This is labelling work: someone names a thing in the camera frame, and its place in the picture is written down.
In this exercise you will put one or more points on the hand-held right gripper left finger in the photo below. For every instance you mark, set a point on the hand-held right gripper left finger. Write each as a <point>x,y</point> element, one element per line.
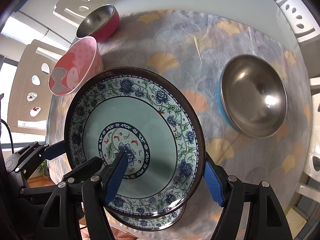
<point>113,180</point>

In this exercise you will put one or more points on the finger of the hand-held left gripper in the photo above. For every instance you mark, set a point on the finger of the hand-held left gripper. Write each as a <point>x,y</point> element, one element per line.
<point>85,168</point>
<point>53,151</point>

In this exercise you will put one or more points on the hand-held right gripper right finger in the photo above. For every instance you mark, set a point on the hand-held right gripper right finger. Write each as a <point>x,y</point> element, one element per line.
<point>212,182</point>

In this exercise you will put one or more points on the floral ceramic plate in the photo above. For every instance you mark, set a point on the floral ceramic plate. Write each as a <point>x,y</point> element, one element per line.
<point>150,130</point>
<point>150,223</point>

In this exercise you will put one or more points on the pink cartoon bowl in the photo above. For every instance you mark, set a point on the pink cartoon bowl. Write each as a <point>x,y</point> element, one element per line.
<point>70,70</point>

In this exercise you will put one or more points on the large blue steel bowl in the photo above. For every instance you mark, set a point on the large blue steel bowl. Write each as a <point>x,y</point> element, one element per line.
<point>252,97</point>

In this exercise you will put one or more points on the red steel bowl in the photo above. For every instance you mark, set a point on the red steel bowl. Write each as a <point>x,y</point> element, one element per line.
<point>95,21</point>

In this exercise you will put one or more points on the pinkish quilted cloth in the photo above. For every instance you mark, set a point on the pinkish quilted cloth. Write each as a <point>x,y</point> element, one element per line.
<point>100,236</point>

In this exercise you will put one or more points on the white chair with oval cut-outs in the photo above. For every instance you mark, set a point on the white chair with oval cut-outs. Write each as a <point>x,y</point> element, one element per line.
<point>72,0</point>
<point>23,75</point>
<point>315,166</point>
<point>306,33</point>

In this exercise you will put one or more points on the leaf-printed grey tablecloth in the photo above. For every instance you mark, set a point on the leaf-printed grey tablecloth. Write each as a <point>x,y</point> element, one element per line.
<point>200,67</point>

